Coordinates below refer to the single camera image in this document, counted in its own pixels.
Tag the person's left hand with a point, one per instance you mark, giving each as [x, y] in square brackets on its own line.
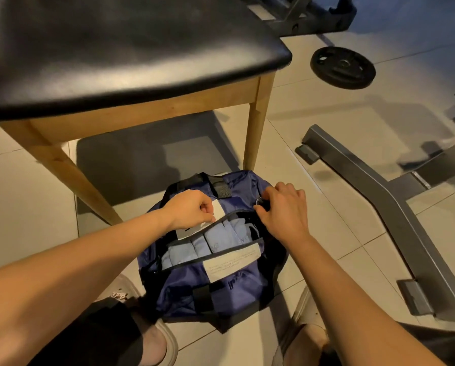
[189, 209]

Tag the person's right hand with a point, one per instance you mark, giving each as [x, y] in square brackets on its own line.
[284, 213]

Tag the navy blue bag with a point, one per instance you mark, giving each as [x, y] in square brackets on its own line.
[235, 289]

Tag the person's left forearm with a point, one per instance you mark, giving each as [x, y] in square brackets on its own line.
[67, 286]

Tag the person's right forearm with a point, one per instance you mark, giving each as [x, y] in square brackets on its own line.
[357, 308]

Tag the person's left leg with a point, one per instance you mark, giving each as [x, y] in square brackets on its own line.
[113, 331]

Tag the loose black weight plate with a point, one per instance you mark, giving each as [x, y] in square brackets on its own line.
[343, 67]

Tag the wooden chair with black seat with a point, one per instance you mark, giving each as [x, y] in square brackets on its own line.
[121, 49]

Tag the black and grey gym machine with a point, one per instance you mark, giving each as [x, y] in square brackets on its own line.
[303, 15]

